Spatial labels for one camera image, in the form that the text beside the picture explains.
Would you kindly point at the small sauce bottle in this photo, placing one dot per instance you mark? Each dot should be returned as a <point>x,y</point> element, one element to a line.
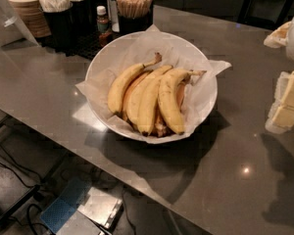
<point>103,26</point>

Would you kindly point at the black cup of wrapped straws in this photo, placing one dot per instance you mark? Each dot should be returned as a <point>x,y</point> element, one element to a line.
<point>58,16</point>

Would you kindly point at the black rubber mat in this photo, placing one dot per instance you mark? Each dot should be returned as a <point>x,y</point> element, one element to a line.
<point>86,46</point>

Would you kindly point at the blue box on floor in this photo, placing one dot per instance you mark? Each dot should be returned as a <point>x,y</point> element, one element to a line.
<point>66,204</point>

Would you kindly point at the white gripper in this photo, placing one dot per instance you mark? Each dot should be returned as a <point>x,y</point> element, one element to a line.
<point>281,113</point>

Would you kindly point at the white paper liner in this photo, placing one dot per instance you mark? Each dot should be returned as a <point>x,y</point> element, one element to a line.
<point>137,49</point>

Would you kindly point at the yellow banana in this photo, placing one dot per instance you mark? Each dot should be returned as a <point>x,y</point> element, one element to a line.
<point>168,105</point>
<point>133,94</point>
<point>119,85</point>
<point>147,107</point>

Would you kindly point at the black container of napkins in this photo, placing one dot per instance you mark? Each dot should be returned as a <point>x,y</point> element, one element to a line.
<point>82,16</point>

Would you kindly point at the brown overripe banana underneath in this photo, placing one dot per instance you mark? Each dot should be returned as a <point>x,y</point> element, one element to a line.
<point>160,127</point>

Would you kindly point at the white paper bag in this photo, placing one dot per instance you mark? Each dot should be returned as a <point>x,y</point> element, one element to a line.
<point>12,27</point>

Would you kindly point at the black cup of wooden stirrers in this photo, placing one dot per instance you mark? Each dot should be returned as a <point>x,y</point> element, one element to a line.
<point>134,15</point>

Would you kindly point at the stack of brown cup sleeves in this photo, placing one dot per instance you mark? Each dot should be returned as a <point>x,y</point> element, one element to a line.
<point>32,17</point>

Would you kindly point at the silver metal plate on floor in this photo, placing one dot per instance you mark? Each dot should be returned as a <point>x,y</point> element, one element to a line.
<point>100,206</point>

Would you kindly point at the white bowl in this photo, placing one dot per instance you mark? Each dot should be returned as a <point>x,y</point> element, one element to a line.
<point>98,62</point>

